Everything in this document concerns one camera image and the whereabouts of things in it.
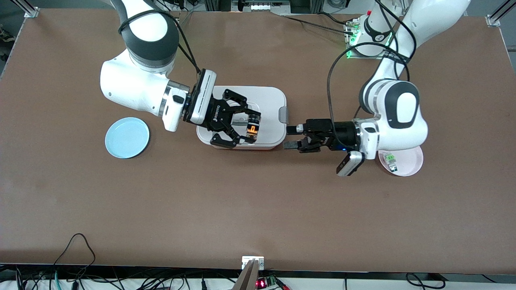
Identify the green push-button switch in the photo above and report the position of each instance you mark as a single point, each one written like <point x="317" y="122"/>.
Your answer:
<point x="390" y="161"/>

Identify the orange and black push-button switch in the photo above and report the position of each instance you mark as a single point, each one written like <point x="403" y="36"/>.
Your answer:
<point x="253" y="128"/>

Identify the white lidded lunch box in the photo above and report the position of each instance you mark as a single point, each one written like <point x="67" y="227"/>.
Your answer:
<point x="270" y="104"/>

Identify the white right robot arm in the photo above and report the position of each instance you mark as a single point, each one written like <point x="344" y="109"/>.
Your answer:
<point x="133" y="88"/>

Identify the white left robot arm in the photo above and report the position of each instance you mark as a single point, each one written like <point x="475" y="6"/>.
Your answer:
<point x="415" y="137"/>

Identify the aluminium frame profile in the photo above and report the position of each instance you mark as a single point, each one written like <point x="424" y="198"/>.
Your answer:
<point x="29" y="9"/>

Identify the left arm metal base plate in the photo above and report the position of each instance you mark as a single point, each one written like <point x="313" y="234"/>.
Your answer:
<point x="351" y="54"/>

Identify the white socket strip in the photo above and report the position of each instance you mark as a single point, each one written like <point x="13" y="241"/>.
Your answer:
<point x="262" y="7"/>

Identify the circuit board with red display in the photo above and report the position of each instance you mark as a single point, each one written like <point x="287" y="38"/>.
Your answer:
<point x="266" y="282"/>

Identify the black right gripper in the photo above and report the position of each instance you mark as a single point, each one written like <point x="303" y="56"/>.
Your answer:
<point x="218" y="118"/>

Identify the pink round plate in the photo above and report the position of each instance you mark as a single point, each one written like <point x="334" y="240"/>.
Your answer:
<point x="409" y="165"/>

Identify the light blue round plate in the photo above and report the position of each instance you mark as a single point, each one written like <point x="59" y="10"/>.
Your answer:
<point x="127" y="137"/>

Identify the white metal bracket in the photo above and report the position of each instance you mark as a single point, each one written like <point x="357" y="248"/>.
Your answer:
<point x="246" y="261"/>

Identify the grey slanted bar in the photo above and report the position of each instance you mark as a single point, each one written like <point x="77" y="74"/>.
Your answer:
<point x="246" y="278"/>

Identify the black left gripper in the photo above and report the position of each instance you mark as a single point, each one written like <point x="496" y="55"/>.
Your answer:
<point x="342" y="136"/>

